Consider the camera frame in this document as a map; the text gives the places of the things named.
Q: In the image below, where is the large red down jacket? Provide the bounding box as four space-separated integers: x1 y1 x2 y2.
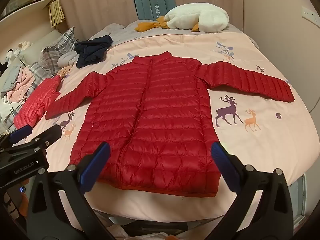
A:
45 51 295 197

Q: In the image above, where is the grey bed sheet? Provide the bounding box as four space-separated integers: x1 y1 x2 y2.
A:
87 21 252 46

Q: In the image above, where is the group of small stuffed toys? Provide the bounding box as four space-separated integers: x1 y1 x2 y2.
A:
0 41 33 64

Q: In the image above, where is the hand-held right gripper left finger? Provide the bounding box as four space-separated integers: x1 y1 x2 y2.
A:
26 142 130 240

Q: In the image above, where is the grey blue clothing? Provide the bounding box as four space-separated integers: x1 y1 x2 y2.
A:
0 62 22 98

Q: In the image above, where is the navy blue garment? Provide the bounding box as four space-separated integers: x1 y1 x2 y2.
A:
74 35 113 68

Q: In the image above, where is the white goose plush toy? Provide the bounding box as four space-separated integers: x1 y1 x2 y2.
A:
135 2 229 33

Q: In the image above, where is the small red down jacket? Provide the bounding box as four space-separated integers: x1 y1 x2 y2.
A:
13 75 62 130

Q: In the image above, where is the beige curtain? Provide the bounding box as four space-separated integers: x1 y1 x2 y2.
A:
52 0 252 32

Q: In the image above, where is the grey garment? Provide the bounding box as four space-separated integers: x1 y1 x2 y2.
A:
57 51 80 67

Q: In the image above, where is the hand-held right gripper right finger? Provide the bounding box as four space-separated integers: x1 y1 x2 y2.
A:
205 142 294 240

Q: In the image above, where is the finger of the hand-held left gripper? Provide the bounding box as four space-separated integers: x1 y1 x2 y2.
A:
5 125 63 159
0 124 33 148

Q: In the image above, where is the large plaid pillow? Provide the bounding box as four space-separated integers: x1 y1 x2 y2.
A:
41 26 77 75

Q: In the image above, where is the peach printed cloth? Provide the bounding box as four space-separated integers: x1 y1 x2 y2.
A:
57 65 73 80

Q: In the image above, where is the small plaid pillow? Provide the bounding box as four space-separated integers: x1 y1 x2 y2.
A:
29 62 55 82

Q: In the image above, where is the hanging yellow paper bundle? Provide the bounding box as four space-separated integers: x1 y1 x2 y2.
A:
49 0 66 28

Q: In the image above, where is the white wall shelf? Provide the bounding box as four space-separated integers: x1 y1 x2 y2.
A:
0 0 55 29

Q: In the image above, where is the pink clothing pile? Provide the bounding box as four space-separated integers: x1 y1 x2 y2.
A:
5 66 37 103

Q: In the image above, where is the white power strip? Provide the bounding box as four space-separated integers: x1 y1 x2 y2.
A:
301 6 320 22

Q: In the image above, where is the pink deer printed quilt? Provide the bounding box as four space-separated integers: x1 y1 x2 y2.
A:
32 29 318 218

